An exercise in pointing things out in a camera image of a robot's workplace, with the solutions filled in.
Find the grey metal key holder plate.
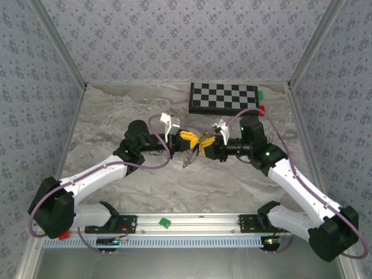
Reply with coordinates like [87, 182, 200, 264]
[181, 130, 209, 169]

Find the black grey chessboard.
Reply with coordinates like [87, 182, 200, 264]
[188, 82, 260, 117]

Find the aluminium table edge profile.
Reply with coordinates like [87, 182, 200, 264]
[287, 85, 323, 198]
[56, 85, 88, 183]

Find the small circuit board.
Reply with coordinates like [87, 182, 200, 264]
[96, 237, 121, 248]
[261, 237, 284, 251]

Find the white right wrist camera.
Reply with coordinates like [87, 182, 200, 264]
[210, 119, 230, 146]

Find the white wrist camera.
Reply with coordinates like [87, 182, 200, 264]
[210, 119, 230, 146]
[159, 112, 181, 143]

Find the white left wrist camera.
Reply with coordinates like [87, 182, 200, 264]
[159, 112, 181, 143]

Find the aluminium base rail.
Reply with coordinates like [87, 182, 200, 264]
[68, 212, 310, 235]

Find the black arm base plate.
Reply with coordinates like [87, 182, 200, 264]
[84, 214, 138, 234]
[238, 214, 292, 233]

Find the slotted blue cable duct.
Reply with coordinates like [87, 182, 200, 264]
[42, 235, 267, 248]

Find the aluminium frame post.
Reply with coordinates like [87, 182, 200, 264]
[287, 0, 346, 90]
[30, 0, 88, 90]

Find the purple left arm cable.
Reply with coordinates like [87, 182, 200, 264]
[28, 115, 174, 255]

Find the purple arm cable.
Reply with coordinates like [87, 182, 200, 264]
[226, 108, 369, 259]
[28, 115, 174, 255]

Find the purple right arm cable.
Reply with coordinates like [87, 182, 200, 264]
[226, 108, 369, 259]

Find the aluminium frame leg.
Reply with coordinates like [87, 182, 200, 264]
[16, 238, 44, 279]
[339, 258, 363, 279]

